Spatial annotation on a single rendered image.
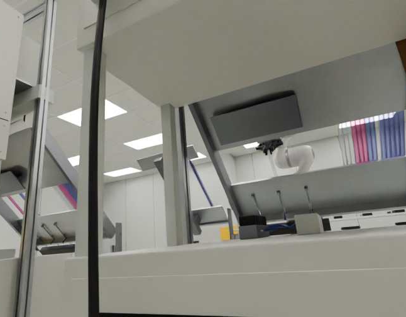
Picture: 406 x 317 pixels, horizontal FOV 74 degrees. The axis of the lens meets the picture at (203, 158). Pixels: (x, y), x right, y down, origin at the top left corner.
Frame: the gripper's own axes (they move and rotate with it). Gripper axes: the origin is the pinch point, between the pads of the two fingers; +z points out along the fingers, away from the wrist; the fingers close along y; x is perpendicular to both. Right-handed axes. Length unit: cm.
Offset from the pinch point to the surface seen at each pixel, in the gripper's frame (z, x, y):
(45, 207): -418, 195, -761
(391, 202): 4.0, 29.3, 40.3
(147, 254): 84, -20, -5
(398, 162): 5.4, 12.2, 43.5
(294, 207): 3.0, 27.3, 4.9
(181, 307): 88, -15, 0
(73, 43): -185, -114, -221
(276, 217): 5.2, 29.7, -3.0
